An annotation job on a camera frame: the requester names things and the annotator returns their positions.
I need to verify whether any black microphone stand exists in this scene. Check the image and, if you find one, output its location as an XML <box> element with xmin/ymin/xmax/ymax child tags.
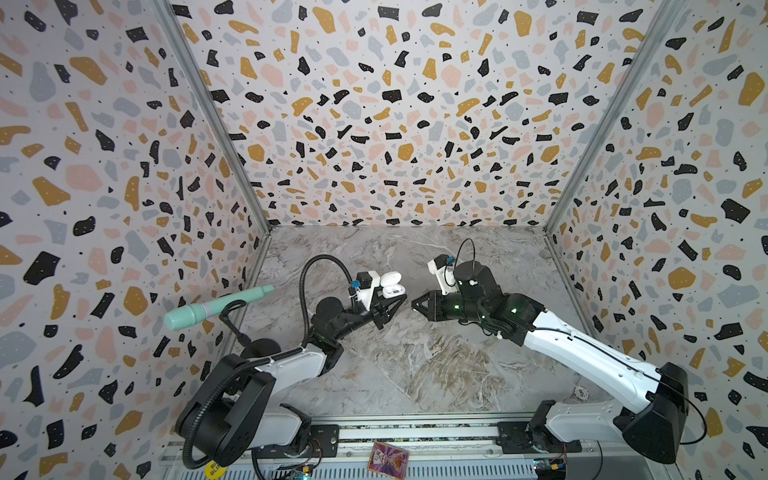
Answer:
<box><xmin>219</xmin><ymin>300</ymin><xmax>281</xmax><ymax>359</ymax></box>

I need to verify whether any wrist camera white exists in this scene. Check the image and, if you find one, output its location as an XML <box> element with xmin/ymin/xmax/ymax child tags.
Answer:
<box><xmin>350</xmin><ymin>271</ymin><xmax>381</xmax><ymax>312</ymax></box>
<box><xmin>427</xmin><ymin>254</ymin><xmax>458</xmax><ymax>295</ymax></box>

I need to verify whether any yellow round sticker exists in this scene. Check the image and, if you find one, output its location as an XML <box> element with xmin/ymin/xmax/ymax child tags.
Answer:
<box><xmin>204</xmin><ymin>461</ymin><xmax>227</xmax><ymax>480</ymax></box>

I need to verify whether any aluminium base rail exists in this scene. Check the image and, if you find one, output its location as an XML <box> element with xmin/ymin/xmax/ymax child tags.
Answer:
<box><xmin>153</xmin><ymin>413</ymin><xmax>682</xmax><ymax>479</ymax></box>

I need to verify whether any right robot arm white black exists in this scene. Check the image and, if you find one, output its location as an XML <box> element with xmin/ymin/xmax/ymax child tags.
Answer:
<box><xmin>411</xmin><ymin>254</ymin><xmax>689</xmax><ymax>464</ymax></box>

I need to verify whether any white poker chip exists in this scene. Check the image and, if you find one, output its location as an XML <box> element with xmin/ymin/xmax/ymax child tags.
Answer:
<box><xmin>573</xmin><ymin>385</ymin><xmax>590</xmax><ymax>402</ymax></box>

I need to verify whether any black corrugated cable conduit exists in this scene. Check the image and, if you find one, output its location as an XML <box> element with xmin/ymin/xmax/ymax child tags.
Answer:
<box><xmin>181</xmin><ymin>254</ymin><xmax>356</xmax><ymax>470</ymax></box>

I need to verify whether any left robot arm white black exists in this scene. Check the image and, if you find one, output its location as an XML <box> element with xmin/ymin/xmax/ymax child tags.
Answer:
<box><xmin>175</xmin><ymin>289</ymin><xmax>407</xmax><ymax>470</ymax></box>

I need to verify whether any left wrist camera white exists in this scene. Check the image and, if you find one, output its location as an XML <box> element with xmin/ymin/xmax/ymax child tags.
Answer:
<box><xmin>350</xmin><ymin>271</ymin><xmax>381</xmax><ymax>312</ymax></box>

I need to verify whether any white earbud charging case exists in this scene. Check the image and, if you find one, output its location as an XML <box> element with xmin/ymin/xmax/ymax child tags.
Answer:
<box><xmin>379</xmin><ymin>271</ymin><xmax>406</xmax><ymax>299</ymax></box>

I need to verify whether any colourful card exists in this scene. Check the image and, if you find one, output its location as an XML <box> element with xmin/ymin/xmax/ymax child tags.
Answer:
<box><xmin>367</xmin><ymin>441</ymin><xmax>410</xmax><ymax>480</ymax></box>

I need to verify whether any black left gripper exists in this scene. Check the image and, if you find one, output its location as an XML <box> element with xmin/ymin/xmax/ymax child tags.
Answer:
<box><xmin>334</xmin><ymin>286</ymin><xmax>407</xmax><ymax>345</ymax></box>

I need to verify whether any mint green microphone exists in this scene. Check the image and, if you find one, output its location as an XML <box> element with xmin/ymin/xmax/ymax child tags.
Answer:
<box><xmin>163</xmin><ymin>285</ymin><xmax>275</xmax><ymax>331</ymax></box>

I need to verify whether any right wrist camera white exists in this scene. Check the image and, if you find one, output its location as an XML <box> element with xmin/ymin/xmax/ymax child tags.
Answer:
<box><xmin>427</xmin><ymin>254</ymin><xmax>458</xmax><ymax>295</ymax></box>

